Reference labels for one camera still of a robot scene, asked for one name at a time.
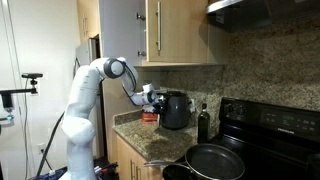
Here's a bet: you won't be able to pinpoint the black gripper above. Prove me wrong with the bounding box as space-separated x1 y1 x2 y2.
151 94 166 114

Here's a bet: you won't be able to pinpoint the wooden upper cabinet door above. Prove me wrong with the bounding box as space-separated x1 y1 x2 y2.
145 0 210 65

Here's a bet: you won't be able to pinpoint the open grey cabinet door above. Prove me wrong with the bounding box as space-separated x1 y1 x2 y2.
98 0 148 67

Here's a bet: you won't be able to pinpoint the red box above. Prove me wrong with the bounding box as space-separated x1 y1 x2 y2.
141 111 159 124

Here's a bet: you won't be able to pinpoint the white plug on backsplash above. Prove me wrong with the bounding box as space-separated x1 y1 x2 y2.
188 98 197 113

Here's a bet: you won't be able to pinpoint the dark olive oil bottle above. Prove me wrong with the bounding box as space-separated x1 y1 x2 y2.
197 103 211 145

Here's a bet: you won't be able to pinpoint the black frying pan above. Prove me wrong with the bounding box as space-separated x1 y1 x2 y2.
143 143 246 180

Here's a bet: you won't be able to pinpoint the red and black tools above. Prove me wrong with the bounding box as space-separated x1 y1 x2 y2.
94 161 119 175

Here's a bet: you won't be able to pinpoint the stainless refrigerator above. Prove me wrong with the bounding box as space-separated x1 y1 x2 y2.
74 36 108 158

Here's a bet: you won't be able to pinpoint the narrow wooden upper cabinet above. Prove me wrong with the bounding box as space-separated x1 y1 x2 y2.
76 0 101 45

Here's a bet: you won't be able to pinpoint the black electric stove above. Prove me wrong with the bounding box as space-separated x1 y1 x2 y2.
209 97 320 180

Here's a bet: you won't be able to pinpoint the blue round object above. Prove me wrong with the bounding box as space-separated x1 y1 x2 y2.
35 167 68 180

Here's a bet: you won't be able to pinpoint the stainless range hood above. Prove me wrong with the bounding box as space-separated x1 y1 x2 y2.
205 0 320 34

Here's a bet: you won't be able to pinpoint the black pot with silver handle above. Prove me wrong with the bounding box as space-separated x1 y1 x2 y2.
161 163 192 180

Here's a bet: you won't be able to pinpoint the long silver cabinet handle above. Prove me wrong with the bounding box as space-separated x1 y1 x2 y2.
155 1 162 52

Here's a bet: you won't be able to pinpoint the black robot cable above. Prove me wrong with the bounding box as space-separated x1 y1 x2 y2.
34 111 65 178

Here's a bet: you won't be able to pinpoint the white wall outlet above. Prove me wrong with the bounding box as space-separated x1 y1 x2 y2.
36 142 46 155

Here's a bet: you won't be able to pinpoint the black camera on stand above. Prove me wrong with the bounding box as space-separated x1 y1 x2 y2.
21 72 44 80

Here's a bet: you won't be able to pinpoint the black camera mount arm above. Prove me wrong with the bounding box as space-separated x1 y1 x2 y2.
0 78 39 126

